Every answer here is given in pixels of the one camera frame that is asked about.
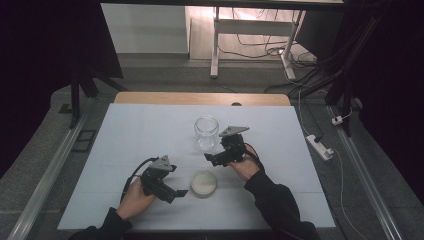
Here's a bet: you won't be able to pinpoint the thin white power cable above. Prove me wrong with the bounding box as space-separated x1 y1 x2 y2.
328 146 368 240

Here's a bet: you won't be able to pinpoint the wooden table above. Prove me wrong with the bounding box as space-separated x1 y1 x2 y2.
113 91 292 107

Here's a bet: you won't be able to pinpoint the black curtain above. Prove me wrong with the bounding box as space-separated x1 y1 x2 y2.
296 0 424 208
0 0 125 178

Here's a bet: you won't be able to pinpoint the cream round jar lid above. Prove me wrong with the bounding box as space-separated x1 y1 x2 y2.
189 170 218 199

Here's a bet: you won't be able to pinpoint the black metal stand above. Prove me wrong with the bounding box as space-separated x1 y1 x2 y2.
67 66 128 130
289 13 384 138

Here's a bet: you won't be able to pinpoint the black floor bracket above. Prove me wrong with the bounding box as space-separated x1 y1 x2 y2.
71 129 98 154

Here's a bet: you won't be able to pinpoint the white power strip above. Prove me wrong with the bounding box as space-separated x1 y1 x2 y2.
305 134 335 162

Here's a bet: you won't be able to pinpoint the tangled black floor cables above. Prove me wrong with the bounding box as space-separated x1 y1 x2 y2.
218 7 323 95

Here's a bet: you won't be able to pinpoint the aluminium floor rail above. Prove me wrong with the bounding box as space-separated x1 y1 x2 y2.
7 111 90 240
327 105 404 240

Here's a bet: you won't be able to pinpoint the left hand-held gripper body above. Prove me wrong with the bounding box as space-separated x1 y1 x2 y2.
139 154 178 204

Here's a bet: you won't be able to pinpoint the white wall panel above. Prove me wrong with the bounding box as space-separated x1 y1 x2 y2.
101 3 190 55

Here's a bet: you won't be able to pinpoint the white table cover sheet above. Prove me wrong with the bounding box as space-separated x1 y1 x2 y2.
57 102 336 232

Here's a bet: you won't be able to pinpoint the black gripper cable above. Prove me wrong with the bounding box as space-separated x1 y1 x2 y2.
119 156 160 204
243 142 266 173

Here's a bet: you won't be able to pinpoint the person's right hand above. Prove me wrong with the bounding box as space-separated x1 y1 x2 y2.
229 146 262 183

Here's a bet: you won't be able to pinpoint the white desk frame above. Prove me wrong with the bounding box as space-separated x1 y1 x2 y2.
209 5 307 81

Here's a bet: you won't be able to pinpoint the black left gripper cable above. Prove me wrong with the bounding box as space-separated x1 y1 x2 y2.
119 156 160 204

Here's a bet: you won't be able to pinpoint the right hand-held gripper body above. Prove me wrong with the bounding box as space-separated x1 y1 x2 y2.
214 125 250 168

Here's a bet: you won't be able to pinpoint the clear glass jar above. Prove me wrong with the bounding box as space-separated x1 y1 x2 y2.
193 114 220 152

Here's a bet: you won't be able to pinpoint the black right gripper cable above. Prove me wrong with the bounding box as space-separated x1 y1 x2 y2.
243 142 266 173

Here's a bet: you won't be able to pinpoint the person's left hand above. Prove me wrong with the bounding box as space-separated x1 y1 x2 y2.
115 176 158 222

